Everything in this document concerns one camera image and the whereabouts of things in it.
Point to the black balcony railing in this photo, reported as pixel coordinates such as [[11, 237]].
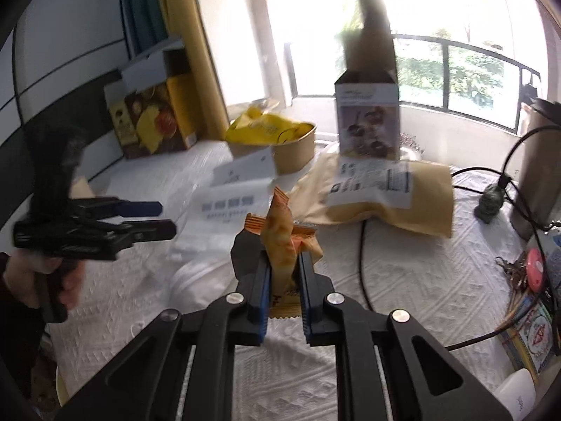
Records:
[[447, 74]]

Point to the bunch of keys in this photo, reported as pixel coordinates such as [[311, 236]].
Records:
[[515, 269]]

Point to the teal curtain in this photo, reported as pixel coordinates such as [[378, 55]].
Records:
[[140, 8]]

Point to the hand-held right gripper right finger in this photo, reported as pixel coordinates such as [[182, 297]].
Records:
[[307, 307]]

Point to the white and black wardrobe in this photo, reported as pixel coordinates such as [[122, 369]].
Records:
[[65, 30]]

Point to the brown cracker box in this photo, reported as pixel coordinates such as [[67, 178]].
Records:
[[149, 118]]

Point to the pink round tag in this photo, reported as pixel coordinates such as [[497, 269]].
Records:
[[535, 267]]

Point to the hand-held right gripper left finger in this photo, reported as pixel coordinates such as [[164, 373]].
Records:
[[258, 298]]

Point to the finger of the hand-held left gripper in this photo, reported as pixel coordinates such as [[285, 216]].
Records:
[[153, 230], [140, 208]]

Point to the orange snack packet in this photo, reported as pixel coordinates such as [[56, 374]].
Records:
[[280, 232]]

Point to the white lace tablecloth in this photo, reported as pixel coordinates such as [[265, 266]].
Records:
[[416, 280]]

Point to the colourful patterned booklet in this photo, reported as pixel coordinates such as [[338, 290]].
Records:
[[532, 333]]

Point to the white box with food picture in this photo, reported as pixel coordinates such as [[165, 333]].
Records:
[[368, 114]]

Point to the clear plastic bag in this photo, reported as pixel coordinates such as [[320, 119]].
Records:
[[197, 280]]

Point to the white rounded device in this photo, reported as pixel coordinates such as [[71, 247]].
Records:
[[517, 394]]

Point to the kraft paper envelope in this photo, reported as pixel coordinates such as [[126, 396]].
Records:
[[429, 201]]

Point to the person's left hand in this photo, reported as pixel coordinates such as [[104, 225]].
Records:
[[22, 278]]

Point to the yellow bag with black print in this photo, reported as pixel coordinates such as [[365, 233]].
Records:
[[258, 129]]

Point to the steel thermos flask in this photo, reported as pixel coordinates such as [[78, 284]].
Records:
[[534, 162]]

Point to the yellow curtain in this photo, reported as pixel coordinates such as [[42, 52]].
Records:
[[193, 52]]

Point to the small white box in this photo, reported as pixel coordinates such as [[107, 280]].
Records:
[[245, 169]]

